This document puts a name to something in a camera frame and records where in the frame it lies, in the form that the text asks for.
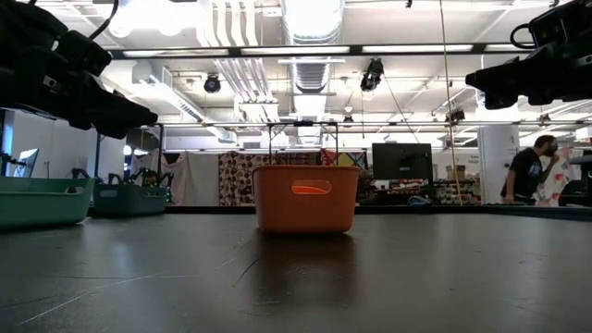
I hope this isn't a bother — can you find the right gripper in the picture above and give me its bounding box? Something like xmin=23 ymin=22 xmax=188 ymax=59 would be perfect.
xmin=464 ymin=42 xmax=592 ymax=111

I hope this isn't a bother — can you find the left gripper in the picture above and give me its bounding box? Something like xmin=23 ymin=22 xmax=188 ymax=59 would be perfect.
xmin=0 ymin=43 xmax=160 ymax=141

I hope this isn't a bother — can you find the white round column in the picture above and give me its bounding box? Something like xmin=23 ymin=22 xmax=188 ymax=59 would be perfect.
xmin=477 ymin=124 xmax=522 ymax=205

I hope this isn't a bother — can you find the dark teal plastic basket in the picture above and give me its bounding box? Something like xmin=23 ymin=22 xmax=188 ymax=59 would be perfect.
xmin=92 ymin=183 xmax=168 ymax=216

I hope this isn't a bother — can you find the person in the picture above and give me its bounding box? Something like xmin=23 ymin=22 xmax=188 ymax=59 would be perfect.
xmin=499 ymin=134 xmax=561 ymax=206

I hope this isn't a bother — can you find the brown cardboard box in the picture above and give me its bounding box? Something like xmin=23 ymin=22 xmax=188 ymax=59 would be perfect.
xmin=446 ymin=164 xmax=468 ymax=182

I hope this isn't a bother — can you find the white hanging cloth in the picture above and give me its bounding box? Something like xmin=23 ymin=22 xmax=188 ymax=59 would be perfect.
xmin=130 ymin=150 xmax=219 ymax=206

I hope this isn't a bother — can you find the slim tilted monitor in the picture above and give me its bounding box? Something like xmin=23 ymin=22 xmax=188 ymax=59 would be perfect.
xmin=12 ymin=147 xmax=41 ymax=179

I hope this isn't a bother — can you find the pale floral cloth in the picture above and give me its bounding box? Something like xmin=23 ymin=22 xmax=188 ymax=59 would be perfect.
xmin=536 ymin=146 xmax=585 ymax=207

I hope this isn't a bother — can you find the mint green plastic basket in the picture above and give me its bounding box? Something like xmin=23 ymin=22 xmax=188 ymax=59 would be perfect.
xmin=0 ymin=176 xmax=96 ymax=228

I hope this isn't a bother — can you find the black computer monitor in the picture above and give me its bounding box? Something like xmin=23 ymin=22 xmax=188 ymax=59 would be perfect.
xmin=372 ymin=142 xmax=434 ymax=180

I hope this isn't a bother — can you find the brown patterned cloth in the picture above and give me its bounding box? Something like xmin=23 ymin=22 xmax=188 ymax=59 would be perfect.
xmin=217 ymin=151 xmax=323 ymax=207

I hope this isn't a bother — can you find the colourful patchwork quilt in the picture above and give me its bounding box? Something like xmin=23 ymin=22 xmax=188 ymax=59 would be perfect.
xmin=319 ymin=148 xmax=370 ymax=186

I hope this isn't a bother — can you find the orange plastic basket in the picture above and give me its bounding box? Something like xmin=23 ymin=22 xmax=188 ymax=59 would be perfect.
xmin=252 ymin=165 xmax=361 ymax=234

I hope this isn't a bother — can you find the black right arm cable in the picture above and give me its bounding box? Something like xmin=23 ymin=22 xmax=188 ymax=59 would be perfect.
xmin=509 ymin=22 xmax=537 ymax=51

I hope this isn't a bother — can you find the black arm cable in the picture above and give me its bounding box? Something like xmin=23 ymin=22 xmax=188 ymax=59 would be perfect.
xmin=89 ymin=0 xmax=120 ymax=41
xmin=509 ymin=22 xmax=537 ymax=51

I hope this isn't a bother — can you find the black background rig frame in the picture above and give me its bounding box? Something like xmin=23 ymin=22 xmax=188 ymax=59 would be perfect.
xmin=94 ymin=119 xmax=341 ymax=204

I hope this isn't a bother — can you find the thin hanging cord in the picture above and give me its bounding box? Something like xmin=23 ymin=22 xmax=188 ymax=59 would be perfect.
xmin=438 ymin=0 xmax=463 ymax=205

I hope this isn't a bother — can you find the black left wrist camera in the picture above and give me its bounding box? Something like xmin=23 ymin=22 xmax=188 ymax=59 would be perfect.
xmin=54 ymin=29 xmax=114 ymax=78

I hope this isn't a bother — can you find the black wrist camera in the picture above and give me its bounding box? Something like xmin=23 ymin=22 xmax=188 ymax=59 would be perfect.
xmin=526 ymin=2 xmax=592 ymax=48
xmin=54 ymin=29 xmax=114 ymax=78

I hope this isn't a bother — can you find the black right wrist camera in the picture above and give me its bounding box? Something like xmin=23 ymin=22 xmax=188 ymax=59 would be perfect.
xmin=526 ymin=2 xmax=592 ymax=48

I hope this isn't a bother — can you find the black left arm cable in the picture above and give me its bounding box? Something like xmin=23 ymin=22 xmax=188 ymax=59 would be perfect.
xmin=89 ymin=0 xmax=120 ymax=41

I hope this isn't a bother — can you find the black table frame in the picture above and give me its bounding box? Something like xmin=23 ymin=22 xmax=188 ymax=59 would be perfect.
xmin=87 ymin=204 xmax=592 ymax=221

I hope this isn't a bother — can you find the black overhead rail with lights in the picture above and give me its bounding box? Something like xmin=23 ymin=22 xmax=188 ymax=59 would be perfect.
xmin=108 ymin=42 xmax=537 ymax=60

